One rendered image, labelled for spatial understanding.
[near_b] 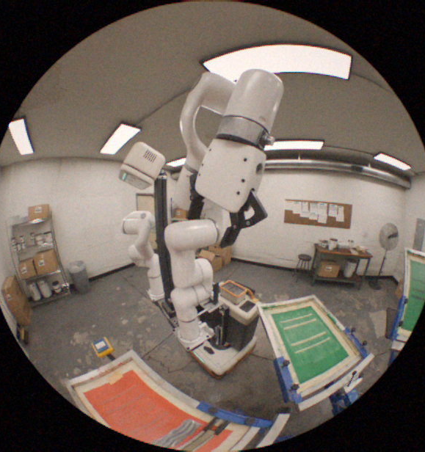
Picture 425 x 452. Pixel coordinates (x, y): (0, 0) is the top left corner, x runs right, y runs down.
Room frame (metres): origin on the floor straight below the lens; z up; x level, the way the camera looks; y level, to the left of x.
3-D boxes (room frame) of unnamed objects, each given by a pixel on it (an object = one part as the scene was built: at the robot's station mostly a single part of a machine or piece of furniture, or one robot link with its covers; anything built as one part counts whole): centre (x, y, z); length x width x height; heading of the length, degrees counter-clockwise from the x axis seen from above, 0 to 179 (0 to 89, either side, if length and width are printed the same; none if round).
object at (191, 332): (0.44, 0.10, 1.21); 0.16 x 0.13 x 0.15; 132
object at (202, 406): (-0.01, -0.07, 0.98); 0.30 x 0.05 x 0.07; 59
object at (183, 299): (0.43, 0.11, 1.37); 0.13 x 0.10 x 0.16; 128
